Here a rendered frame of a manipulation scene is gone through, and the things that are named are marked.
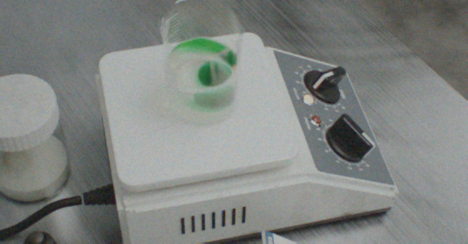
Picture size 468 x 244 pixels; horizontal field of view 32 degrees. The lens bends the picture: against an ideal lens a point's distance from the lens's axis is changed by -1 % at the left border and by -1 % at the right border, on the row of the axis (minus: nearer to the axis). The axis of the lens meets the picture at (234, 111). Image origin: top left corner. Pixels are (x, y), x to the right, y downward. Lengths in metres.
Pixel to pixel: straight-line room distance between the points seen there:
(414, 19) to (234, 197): 0.85
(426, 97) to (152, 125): 0.26
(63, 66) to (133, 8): 0.09
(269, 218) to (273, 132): 0.07
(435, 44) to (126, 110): 0.83
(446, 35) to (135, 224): 0.87
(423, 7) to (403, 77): 0.67
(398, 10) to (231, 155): 0.86
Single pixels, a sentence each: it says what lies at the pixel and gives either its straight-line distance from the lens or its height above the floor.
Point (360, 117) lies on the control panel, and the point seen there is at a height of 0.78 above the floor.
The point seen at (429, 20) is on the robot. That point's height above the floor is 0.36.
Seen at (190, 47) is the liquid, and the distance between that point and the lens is 0.54.
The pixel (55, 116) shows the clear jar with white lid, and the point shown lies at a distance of 0.57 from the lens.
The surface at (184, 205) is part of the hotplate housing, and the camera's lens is 0.53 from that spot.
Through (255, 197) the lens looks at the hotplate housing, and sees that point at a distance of 0.54.
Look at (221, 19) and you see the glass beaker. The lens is 0.53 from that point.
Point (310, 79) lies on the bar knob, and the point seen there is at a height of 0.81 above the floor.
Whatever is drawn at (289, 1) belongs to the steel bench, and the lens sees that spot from 0.76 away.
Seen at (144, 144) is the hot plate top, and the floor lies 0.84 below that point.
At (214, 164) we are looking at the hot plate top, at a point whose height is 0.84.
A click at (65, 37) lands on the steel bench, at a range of 0.73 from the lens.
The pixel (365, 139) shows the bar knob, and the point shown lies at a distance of 0.57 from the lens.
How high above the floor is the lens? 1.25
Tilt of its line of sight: 49 degrees down
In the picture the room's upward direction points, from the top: 2 degrees clockwise
